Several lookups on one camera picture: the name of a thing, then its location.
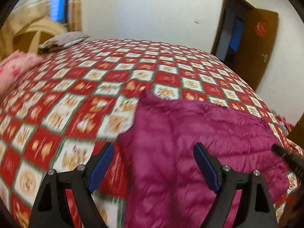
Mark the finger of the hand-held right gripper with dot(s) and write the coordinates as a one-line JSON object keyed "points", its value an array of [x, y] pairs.
{"points": [[288, 158]]}

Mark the beige floral curtain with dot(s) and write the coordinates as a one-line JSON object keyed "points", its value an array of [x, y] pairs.
{"points": [[28, 11], [75, 7]]}

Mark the red paper door decoration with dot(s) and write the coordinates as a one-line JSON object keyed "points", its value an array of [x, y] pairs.
{"points": [[260, 29]]}

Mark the window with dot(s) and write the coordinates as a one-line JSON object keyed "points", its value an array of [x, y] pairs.
{"points": [[59, 2]]}

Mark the pile of colourful clothes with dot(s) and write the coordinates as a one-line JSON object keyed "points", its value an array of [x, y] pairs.
{"points": [[281, 123]]}

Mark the brown wooden door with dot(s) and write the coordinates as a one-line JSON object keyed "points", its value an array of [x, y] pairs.
{"points": [[256, 68]]}

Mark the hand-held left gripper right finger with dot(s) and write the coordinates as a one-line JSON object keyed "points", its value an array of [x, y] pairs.
{"points": [[206, 168]]}

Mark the pink folded blanket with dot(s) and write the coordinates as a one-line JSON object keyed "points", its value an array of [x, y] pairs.
{"points": [[16, 68]]}

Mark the red printed bedsheet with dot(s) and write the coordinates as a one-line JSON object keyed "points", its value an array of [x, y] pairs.
{"points": [[71, 87]]}

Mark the purple puffer jacket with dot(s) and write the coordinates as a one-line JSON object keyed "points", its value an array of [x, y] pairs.
{"points": [[178, 135]]}

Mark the brown door frame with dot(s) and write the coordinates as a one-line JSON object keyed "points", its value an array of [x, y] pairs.
{"points": [[219, 23]]}

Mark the wooden bed headboard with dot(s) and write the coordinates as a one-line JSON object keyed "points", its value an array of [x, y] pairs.
{"points": [[47, 32]]}

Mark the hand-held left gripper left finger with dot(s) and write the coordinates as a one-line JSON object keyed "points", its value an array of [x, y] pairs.
{"points": [[101, 168]]}

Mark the grey patterned pillow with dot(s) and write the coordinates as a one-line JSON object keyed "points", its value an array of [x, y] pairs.
{"points": [[64, 40]]}

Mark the brown wooden dresser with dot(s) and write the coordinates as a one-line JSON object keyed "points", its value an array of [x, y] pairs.
{"points": [[296, 133]]}

